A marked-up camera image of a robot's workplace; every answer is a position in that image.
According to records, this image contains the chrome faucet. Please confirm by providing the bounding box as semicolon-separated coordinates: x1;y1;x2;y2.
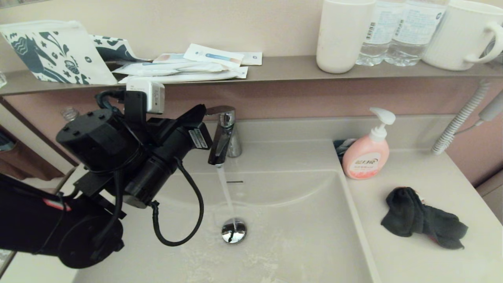
204;105;242;166

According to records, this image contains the beige sink basin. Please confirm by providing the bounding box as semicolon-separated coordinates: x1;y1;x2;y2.
73;170;381;283

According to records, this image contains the long white sachet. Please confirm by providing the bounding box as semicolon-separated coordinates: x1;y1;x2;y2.
112;61;228;76
118;67;249;85

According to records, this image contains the pale pink sachet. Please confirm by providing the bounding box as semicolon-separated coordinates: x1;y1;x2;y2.
152;53;189;64

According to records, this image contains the white toothbrush packet blue print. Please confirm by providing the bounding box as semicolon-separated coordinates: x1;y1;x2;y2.
184;43;244;69

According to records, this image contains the running water stream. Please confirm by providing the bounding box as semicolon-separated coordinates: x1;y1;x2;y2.
216;165;238;232

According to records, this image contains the small white sachet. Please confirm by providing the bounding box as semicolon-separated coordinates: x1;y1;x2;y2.
236;51;263;66

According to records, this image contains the small white patterned pouch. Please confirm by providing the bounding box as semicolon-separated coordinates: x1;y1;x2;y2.
90;35;152;63

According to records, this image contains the chrome drain stopper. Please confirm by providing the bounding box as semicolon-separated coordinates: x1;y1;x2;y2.
221;218;247;245

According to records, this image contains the large white patterned pouch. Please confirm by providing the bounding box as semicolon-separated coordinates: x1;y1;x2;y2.
0;20;118;86

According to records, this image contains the dark packet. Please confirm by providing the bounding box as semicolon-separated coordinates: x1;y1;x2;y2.
333;138;358;164

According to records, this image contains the white tumbler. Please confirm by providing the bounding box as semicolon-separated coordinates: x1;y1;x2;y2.
316;0;376;74

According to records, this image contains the pink soap pump bottle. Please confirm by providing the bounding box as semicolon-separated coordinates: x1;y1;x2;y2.
342;107;396;180

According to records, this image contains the clear labelled water bottle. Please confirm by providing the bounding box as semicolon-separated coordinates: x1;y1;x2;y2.
356;0;405;66
384;0;448;66

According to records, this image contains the white ribbed mug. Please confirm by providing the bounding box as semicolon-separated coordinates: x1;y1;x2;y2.
422;0;503;71

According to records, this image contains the white hair dryer handset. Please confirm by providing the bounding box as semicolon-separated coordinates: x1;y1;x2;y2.
452;90;503;136

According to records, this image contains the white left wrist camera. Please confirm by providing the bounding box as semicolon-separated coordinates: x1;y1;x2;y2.
126;79;165;114

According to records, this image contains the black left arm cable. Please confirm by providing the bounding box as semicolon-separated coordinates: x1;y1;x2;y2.
151;157;205;247

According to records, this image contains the black camera cable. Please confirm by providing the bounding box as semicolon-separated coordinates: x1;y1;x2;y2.
95;90;126;110

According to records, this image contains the brown wall shelf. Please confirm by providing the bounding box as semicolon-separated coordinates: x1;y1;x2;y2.
0;55;503;97

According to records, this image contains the white coiled cord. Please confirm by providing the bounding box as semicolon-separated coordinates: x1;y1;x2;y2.
430;81;492;154

